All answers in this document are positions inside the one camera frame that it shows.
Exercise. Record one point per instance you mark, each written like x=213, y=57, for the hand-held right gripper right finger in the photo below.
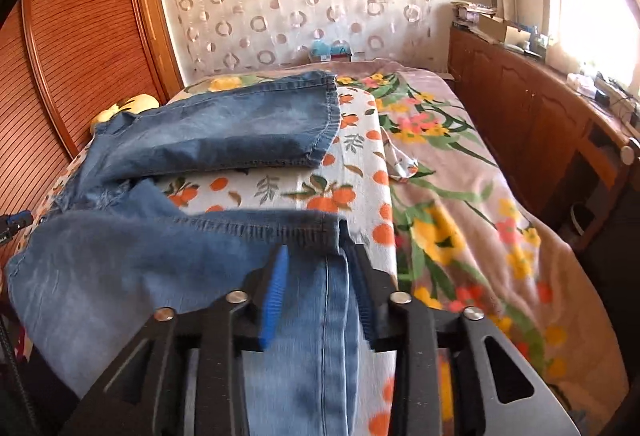
x=370, y=286

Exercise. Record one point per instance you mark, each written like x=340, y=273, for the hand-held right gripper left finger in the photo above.
x=275, y=296

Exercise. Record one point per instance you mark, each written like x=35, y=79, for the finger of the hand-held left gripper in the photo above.
x=15, y=223

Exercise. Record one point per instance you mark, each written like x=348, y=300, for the blue denim pants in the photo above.
x=150, y=276

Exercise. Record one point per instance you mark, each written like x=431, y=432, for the orange fruit print sheet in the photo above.
x=300, y=196

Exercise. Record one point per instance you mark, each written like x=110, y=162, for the floral pink blanket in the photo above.
x=475, y=216

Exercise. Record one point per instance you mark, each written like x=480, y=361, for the yellow plush toy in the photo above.
x=135, y=105

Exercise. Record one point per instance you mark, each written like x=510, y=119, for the wooden slatted wardrobe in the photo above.
x=75, y=41

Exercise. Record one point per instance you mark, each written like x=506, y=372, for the small cardboard box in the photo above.
x=357, y=56

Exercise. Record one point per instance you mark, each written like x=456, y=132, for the long wooden cabinet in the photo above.
x=525, y=106

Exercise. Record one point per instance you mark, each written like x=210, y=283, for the blue cloth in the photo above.
x=327, y=47

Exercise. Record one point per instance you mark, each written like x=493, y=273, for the open cardboard box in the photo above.
x=500, y=31

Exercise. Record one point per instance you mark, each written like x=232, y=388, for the small white box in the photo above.
x=580, y=85

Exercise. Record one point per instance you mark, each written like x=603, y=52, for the stack of papers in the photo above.
x=470, y=11

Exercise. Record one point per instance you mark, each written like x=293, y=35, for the window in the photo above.
x=590, y=16

